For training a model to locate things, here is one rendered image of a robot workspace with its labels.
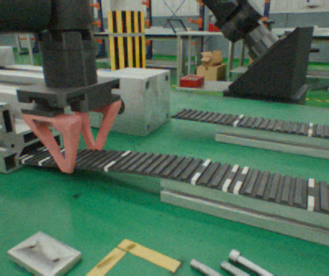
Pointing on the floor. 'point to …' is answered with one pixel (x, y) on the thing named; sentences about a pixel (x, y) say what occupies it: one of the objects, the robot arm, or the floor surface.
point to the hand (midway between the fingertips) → (81, 157)
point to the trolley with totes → (189, 83)
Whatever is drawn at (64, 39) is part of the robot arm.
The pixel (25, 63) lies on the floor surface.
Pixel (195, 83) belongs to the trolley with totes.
